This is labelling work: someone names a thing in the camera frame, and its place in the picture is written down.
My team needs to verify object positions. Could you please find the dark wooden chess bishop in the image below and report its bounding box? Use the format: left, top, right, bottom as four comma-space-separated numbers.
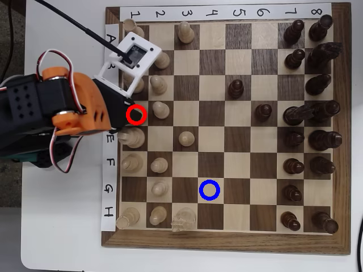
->
305, 73, 332, 96
309, 156, 337, 176

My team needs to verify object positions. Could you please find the wooden chessboard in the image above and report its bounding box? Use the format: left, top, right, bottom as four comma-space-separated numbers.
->
101, 2, 352, 256

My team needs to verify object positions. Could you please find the light wooden chess king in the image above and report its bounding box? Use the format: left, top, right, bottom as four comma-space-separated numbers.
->
117, 126, 146, 150

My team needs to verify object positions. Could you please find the dark wooden chess king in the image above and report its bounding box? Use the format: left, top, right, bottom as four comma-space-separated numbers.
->
308, 129, 343, 152

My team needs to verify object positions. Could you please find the light wooden chess knight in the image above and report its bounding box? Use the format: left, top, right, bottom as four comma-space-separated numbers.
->
171, 207, 197, 233

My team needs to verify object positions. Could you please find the dark wooden chess knight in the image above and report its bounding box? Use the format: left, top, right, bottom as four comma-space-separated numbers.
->
307, 41, 343, 70
282, 103, 315, 127

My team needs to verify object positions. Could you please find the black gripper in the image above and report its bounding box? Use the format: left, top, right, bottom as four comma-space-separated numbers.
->
92, 78, 143, 134

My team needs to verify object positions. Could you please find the white paper number strip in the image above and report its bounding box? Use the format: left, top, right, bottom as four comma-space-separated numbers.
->
119, 2, 332, 22

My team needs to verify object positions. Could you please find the dark wooden chess rook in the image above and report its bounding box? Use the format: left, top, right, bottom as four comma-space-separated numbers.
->
311, 211, 340, 235
308, 14, 334, 43

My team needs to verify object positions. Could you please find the red white black servo wire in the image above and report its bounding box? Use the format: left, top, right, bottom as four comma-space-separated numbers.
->
49, 131, 83, 174
35, 49, 86, 114

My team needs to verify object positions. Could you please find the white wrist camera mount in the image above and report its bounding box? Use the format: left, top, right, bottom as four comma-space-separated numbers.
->
93, 31, 163, 97

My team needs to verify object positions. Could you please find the light wooden chess rook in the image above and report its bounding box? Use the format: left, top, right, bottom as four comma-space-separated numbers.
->
122, 18, 145, 39
115, 206, 141, 230

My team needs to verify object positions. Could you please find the white paper letter strip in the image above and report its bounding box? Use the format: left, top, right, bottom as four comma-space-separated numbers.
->
100, 23, 120, 232

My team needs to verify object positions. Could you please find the dark wooden chess queen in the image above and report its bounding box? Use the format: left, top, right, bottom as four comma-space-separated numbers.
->
310, 99, 341, 123

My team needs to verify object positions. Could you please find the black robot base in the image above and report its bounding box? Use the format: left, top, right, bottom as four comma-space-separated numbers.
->
27, 140, 75, 169

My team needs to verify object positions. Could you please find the dark wooden chess pawn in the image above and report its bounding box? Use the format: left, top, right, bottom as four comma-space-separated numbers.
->
284, 48, 306, 70
228, 78, 245, 100
283, 19, 306, 45
282, 184, 303, 202
285, 130, 306, 148
282, 158, 306, 175
254, 103, 273, 122
280, 211, 302, 232

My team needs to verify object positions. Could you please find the light wooden chess pawn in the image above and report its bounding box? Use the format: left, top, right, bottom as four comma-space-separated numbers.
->
149, 206, 168, 227
152, 101, 171, 120
150, 157, 169, 174
178, 131, 196, 147
149, 74, 168, 96
151, 180, 170, 198
154, 52, 171, 70
178, 21, 196, 45

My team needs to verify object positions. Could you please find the green table clamp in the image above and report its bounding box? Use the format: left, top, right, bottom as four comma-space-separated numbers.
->
0, 152, 37, 163

